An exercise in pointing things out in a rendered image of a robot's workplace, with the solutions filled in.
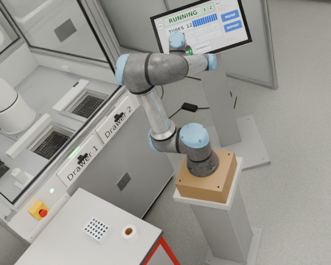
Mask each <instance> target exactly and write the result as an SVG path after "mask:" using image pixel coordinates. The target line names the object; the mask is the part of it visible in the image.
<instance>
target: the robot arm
mask: <svg viewBox="0 0 331 265"><path fill-rule="evenodd" d="M168 43H169V54H164V53H129V54H122V55H121V56H120V57H119V58H118V60H117V63H116V69H115V76H116V81H117V83H118V84H119V85H122V86H124V85H126V86H127V88H128V90H129V91H130V93H132V94H133V95H135V96H136V98H137V100H138V102H139V104H140V106H141V108H142V110H143V112H144V114H145V116H146V118H147V120H148V122H149V125H150V127H151V128H150V130H149V134H148V139H149V145H150V147H151V148H152V149H153V150H155V151H158V152H171V153H178V154H186V155H187V168H188V171H189V172H190V174H192V175H194V176H196V177H207V176H210V175H212V174H213V173H214V172H215V171H216V170H217V169H218V167H219V158H218V156H217V154H216V153H215V152H214V151H213V149H212V147H211V143H210V139H209V134H208V133H207V130H206V129H205V128H204V127H203V126H202V125H200V124H197V123H189V124H188V125H184V126H183V127H176V126H175V123H174V122H173V121H172V120H170V119H169V117H168V115H167V113H166V110H165V108H164V106H163V103H162V101H161V98H160V96H159V94H158V91H157V89H156V86H159V85H165V84H169V83H173V82H175V81H179V80H182V79H184V78H185V77H186V76H187V75H191V74H195V73H199V72H202V71H213V70H215V69H216V56H215V55H214V54H209V53H208V54H186V52H185V51H187V50H189V49H190V48H191V47H190V45H187V40H186V38H185V34H184V33H182V32H179V31H174V32H172V33H171V34H170V35H169V38H168Z"/></svg>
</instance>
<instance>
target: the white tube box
mask: <svg viewBox="0 0 331 265"><path fill-rule="evenodd" d="M82 231H83V232H84V233H85V234H87V235H88V236H90V237H91V238H93V239H94V240H96V241H97V242H98V243H100V244H101V245H103V243H104V242H105V241H106V240H107V238H108V237H109V236H110V234H111V233H112V232H113V229H112V228H111V227H110V226H108V225H107V224H105V223H104V222H102V221H101V220H99V219H97V218H96V217H94V216H93V217H92V218H91V219H90V220H89V222H88V223H87V224H86V225H85V226H84V228H83V229H82Z"/></svg>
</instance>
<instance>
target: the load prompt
mask: <svg viewBox="0 0 331 265"><path fill-rule="evenodd" d="M213 11H215V7H214V3H213V2H210V3H207V4H205V5H202V6H199V7H196V8H193V9H190V10H187V11H184V12H181V13H178V14H175V15H172V16H169V17H166V18H163V22H164V26H165V27H168V26H171V25H174V24H177V23H180V22H183V21H187V20H189V19H192V18H195V17H198V16H201V15H204V14H207V13H210V12H213Z"/></svg>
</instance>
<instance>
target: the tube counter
mask: <svg viewBox="0 0 331 265"><path fill-rule="evenodd" d="M214 21H218V16H217V14H216V13H213V14H210V15H207V16H204V17H201V18H198V19H195V20H192V21H189V22H186V23H185V26H186V28H187V30H190V29H193V28H196V27H199V26H202V25H205V24H208V23H211V22H214Z"/></svg>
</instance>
